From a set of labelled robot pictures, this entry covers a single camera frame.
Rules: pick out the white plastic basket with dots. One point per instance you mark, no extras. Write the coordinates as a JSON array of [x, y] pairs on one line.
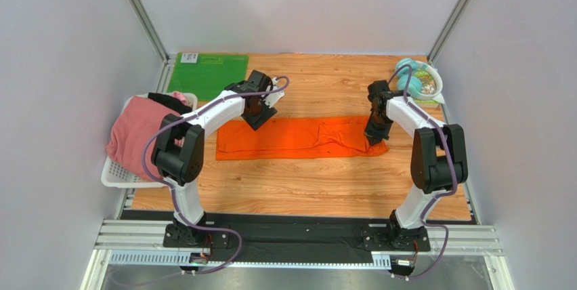
[[116, 176]]

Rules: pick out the green cutting mat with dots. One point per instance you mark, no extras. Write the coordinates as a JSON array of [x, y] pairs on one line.
[[206, 75]]

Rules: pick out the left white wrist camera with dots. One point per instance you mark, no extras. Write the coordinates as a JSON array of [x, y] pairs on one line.
[[276, 91]]

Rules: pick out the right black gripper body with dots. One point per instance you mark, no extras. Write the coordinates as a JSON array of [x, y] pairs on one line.
[[376, 129]]

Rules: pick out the black t shirt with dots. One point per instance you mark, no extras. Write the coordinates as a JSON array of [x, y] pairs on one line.
[[175, 101]]

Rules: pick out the aluminium frame rail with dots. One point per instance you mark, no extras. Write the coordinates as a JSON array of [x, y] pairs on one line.
[[144, 250]]

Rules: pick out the orange t shirt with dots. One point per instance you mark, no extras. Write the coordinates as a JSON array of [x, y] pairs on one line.
[[296, 138]]

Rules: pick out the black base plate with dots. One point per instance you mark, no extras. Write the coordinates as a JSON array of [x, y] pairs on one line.
[[290, 238]]

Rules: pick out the colourful book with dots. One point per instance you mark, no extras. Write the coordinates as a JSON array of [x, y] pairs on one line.
[[426, 86]]

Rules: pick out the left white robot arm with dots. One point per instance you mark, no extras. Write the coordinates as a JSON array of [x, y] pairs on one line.
[[178, 149]]

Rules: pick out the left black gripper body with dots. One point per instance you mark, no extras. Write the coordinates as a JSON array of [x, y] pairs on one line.
[[257, 118]]

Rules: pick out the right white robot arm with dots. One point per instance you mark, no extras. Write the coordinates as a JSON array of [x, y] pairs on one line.
[[438, 161]]

